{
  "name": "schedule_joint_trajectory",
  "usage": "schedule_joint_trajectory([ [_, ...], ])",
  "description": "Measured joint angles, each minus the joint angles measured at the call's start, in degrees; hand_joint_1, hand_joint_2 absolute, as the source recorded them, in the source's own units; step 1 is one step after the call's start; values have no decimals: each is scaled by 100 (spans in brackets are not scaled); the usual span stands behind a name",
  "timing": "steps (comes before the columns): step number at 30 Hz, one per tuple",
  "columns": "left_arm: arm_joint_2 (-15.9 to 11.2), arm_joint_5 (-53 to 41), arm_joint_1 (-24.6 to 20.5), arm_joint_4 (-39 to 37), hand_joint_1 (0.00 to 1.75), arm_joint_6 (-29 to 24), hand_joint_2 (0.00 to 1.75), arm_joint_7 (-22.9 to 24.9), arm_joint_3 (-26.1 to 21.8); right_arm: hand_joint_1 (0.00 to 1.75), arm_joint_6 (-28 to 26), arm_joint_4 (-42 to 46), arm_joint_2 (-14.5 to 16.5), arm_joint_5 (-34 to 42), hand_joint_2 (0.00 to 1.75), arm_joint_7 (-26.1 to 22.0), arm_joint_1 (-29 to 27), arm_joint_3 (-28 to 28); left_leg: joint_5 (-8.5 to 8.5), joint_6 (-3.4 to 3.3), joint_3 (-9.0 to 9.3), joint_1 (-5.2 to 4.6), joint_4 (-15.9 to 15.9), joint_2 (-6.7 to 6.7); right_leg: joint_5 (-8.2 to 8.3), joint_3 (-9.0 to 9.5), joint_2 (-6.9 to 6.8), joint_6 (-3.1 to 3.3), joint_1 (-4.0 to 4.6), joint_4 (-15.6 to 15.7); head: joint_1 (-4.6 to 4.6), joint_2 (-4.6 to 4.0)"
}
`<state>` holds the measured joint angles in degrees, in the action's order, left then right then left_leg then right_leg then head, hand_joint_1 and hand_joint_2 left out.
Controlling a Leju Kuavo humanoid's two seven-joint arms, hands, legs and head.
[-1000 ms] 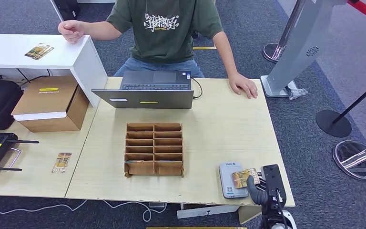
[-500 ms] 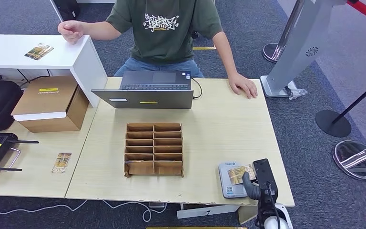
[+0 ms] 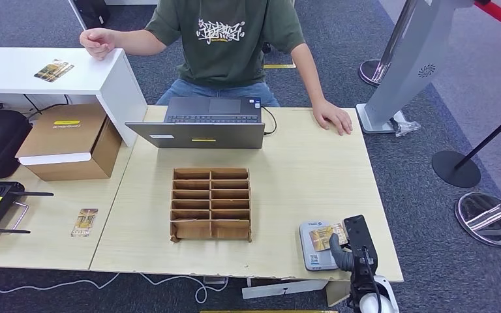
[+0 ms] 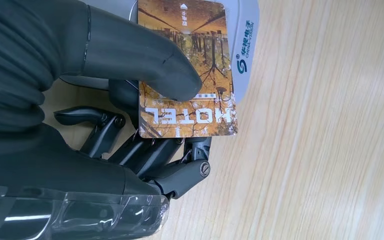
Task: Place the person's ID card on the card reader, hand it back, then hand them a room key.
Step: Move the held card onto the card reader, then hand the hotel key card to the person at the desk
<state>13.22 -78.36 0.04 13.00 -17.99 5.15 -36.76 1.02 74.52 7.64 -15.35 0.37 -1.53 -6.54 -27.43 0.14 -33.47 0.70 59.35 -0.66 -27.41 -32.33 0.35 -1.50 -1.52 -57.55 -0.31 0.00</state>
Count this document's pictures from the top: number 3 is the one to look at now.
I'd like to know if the beige desk leg panel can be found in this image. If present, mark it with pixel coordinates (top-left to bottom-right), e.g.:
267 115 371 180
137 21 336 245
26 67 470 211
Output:
326 280 352 308

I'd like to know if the wooden card organizer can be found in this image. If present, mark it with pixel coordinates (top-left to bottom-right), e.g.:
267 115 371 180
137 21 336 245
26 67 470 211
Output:
169 168 252 244

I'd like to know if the black stanchion with round base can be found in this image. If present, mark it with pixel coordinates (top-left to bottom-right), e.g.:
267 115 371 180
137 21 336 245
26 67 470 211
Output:
431 102 501 189

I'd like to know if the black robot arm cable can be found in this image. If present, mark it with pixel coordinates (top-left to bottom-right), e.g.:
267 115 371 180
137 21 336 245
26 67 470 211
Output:
361 246 384 313

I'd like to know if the person's right hand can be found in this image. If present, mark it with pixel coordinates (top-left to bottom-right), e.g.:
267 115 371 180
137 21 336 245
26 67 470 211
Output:
79 27 117 61

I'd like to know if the person's left hand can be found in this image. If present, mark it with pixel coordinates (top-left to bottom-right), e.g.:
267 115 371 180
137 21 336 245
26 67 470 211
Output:
311 99 354 136

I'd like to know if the black computer tower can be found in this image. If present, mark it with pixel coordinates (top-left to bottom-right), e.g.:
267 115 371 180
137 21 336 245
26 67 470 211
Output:
69 0 111 29

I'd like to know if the grey kiosk stand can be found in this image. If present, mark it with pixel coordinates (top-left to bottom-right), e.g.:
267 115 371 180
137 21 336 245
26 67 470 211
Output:
356 0 476 135

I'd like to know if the chrome stanchion with mirror base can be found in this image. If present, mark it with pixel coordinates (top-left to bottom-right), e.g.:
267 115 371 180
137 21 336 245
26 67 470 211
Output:
453 190 501 248

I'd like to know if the brown cardboard box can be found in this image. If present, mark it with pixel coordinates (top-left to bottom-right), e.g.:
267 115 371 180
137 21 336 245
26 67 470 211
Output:
14 103 123 183

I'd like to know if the white metal bracket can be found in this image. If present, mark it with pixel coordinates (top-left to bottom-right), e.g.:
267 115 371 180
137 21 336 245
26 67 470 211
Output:
241 280 329 300

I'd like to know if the grey laptop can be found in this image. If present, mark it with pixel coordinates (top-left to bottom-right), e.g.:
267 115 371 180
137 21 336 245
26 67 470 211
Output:
125 96 267 151

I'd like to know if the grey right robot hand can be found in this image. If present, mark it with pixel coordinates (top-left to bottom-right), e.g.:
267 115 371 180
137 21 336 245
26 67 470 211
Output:
329 215 379 273

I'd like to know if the white shelf unit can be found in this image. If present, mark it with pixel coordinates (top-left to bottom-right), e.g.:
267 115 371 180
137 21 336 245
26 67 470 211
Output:
0 46 149 148

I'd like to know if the golden ID card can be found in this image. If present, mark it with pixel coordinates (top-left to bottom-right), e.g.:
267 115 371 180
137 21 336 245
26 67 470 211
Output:
309 223 349 253

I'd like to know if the black laptop power cable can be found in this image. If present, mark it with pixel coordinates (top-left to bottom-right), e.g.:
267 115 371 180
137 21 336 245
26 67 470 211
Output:
262 106 279 136

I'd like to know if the white floor cable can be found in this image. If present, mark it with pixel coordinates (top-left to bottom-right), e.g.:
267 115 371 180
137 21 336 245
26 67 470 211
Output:
0 272 230 304

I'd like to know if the chrome stanchion post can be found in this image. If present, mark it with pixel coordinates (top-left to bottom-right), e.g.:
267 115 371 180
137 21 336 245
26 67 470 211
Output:
358 0 419 87

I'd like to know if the grey card reader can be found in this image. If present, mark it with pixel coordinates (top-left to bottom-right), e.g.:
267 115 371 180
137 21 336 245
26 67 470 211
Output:
299 220 341 273

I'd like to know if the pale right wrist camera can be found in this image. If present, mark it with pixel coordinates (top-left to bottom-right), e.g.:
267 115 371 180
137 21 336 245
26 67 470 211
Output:
373 275 401 313

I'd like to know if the person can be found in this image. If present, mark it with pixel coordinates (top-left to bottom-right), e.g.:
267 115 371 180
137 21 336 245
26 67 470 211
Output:
79 0 354 136

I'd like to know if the clear plastic bag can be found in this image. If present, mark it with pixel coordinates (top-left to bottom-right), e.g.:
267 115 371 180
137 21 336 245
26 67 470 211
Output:
389 111 422 138

